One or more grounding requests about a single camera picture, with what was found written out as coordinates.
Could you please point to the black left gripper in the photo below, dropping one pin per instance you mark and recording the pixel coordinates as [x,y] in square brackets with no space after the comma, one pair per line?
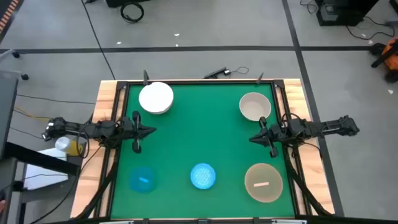
[127,128]

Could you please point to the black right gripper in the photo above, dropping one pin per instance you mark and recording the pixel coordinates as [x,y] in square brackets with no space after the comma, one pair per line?
[280,132]

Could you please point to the beige bowl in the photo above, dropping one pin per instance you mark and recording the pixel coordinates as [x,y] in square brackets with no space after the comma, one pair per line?
[255,105]

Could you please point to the blue translucent plate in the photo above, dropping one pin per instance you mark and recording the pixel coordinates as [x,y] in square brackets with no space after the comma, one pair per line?
[138,184]

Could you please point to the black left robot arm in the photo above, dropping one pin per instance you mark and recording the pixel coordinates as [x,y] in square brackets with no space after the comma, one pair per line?
[102,129]

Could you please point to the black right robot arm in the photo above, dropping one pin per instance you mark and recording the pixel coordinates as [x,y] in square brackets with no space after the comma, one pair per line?
[326,127]

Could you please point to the white bowl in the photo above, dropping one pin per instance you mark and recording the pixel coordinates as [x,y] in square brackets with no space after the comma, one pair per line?
[155,97]

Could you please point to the wide tan bowl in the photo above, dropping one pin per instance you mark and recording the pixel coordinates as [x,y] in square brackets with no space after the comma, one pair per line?
[263,189]

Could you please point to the green table mat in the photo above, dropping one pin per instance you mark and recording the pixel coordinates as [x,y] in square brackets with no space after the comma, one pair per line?
[202,140]

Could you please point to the light blue patterned bowl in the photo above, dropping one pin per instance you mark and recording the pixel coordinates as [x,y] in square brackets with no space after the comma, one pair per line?
[202,176]

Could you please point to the clear bottle yellow liquid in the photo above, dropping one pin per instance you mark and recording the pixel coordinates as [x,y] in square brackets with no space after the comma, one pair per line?
[70,147]

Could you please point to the black power strip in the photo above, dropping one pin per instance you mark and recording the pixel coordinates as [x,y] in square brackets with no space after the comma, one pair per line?
[215,73]

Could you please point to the white paper sheet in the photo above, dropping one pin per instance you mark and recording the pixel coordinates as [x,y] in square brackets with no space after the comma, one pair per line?
[46,179]

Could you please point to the black desk edge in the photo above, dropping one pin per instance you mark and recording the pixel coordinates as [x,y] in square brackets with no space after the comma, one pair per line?
[37,157]

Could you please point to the black equipment base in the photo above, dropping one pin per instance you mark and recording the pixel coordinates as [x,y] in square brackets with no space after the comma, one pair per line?
[124,2]

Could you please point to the black chair wheel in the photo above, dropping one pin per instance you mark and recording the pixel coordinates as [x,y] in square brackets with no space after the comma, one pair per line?
[15,54]
[25,76]

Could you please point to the black equipment box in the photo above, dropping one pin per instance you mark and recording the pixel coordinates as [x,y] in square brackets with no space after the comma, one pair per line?
[342,12]

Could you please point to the orange black machine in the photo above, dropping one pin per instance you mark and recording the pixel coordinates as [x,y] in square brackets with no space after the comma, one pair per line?
[392,57]

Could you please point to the person's hand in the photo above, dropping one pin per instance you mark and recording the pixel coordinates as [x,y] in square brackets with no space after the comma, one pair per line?
[1,206]

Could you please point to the hazard striped floor mat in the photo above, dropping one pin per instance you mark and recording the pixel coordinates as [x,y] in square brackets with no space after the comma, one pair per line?
[9,12]

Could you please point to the black table frame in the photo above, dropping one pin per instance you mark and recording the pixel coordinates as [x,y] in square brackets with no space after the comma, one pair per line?
[293,186]

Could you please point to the silver frame bracket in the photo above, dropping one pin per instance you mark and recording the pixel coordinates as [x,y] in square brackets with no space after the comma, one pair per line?
[289,221]
[116,222]

